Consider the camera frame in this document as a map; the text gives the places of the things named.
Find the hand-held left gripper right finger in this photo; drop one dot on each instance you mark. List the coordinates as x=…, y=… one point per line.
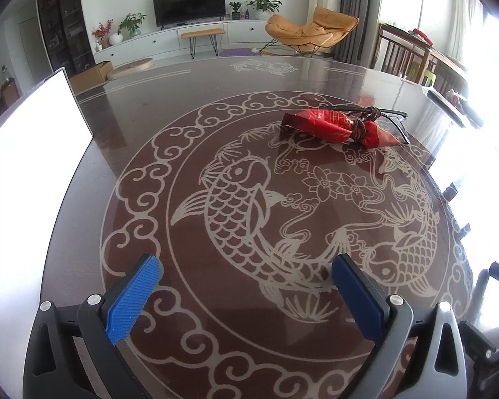
x=353, y=295

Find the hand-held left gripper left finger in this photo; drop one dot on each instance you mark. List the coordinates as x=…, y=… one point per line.
x=133, y=299

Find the brown patterned glass desktop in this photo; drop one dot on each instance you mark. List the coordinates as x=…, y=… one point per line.
x=233, y=104

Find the red snack packet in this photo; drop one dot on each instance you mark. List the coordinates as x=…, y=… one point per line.
x=324, y=126

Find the dark flat device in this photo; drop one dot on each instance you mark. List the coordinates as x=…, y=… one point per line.
x=453, y=106

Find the white light panel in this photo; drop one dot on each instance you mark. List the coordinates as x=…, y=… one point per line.
x=29, y=153

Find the green stool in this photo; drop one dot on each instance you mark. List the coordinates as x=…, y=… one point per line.
x=420, y=75

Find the cardboard box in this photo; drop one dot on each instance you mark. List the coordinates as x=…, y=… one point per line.
x=91, y=75

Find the round beige mat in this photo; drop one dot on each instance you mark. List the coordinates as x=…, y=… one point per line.
x=131, y=67

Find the wooden chair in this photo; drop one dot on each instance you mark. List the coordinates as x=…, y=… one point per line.
x=399, y=56

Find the red cloth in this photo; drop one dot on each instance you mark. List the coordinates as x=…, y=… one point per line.
x=422, y=36

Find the white television cabinet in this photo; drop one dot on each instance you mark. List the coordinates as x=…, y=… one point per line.
x=149, y=41

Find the round white vase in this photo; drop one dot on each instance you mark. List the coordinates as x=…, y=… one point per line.
x=115, y=38

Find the red flowers in vase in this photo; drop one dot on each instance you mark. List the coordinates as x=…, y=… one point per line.
x=102, y=33

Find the purple floor mat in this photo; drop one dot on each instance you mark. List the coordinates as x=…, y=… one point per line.
x=237, y=52

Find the orange lounge chair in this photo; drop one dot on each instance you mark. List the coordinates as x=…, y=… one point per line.
x=307, y=29

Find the wooden bench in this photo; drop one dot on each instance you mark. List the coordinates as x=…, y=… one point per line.
x=201, y=32

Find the green potted plant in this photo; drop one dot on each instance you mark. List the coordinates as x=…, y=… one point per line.
x=132, y=23

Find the dark display cabinet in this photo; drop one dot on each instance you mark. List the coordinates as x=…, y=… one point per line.
x=62, y=20

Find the grey curtain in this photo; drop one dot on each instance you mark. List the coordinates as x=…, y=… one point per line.
x=357, y=0

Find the black television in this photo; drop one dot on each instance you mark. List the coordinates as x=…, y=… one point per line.
x=189, y=6

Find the large leafy potted plant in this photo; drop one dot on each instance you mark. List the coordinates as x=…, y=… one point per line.
x=264, y=4

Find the small potted plant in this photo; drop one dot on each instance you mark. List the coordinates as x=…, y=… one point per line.
x=235, y=8

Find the black frame eyeglasses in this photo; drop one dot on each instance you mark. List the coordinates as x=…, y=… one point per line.
x=393, y=113

